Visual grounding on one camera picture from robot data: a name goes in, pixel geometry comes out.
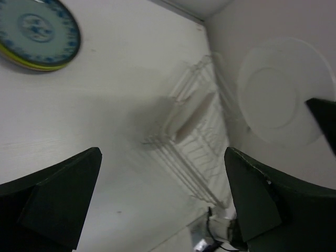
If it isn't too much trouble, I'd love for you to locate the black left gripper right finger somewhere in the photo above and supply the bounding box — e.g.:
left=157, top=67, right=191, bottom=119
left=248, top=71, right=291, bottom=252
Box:
left=223, top=146, right=336, bottom=252

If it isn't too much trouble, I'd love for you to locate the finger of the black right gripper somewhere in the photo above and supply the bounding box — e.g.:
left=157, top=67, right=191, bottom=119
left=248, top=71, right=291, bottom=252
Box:
left=305, top=98, right=336, bottom=154

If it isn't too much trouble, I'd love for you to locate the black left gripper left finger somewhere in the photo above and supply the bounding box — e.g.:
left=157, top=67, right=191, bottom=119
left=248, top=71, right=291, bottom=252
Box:
left=1, top=147, right=102, bottom=251

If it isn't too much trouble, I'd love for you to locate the white plate orange sunburst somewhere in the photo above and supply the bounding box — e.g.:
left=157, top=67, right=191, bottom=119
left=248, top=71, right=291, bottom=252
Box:
left=237, top=37, right=335, bottom=147

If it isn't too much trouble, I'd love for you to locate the lime green plate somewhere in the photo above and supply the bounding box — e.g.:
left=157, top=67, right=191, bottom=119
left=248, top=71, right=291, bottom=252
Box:
left=1, top=44, right=71, bottom=72

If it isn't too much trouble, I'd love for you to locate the dark green patterned plate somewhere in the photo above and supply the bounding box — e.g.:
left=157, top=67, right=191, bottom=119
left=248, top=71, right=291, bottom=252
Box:
left=1, top=1, right=82, bottom=66

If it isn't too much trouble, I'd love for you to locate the clear wire dish rack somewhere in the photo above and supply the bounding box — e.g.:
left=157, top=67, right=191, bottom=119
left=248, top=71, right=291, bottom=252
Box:
left=142, top=53, right=230, bottom=209

